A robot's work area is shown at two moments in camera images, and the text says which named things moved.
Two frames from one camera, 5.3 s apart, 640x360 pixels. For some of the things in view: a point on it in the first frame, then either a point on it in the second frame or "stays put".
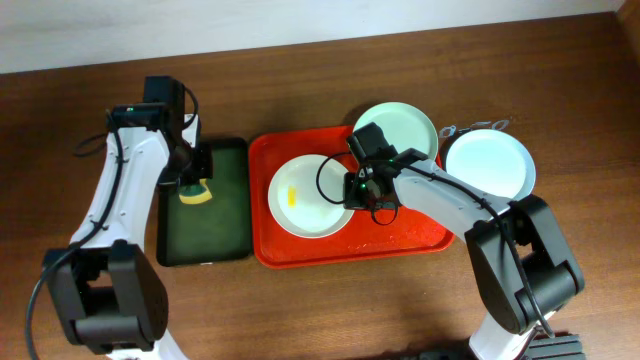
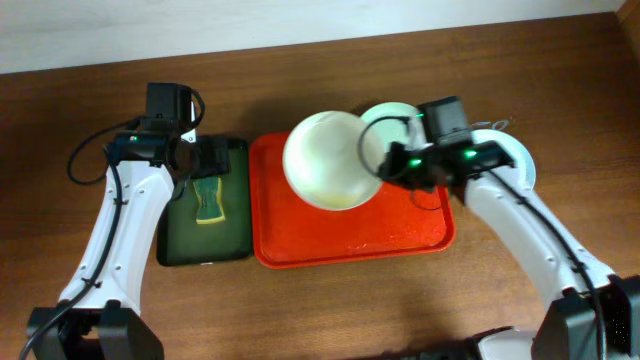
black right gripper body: (364, 198) to (411, 168)
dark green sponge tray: (217, 230) stays put
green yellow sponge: (199, 197) to (210, 208)
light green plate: (405, 125) stays put
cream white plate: (297, 205) to (333, 160)
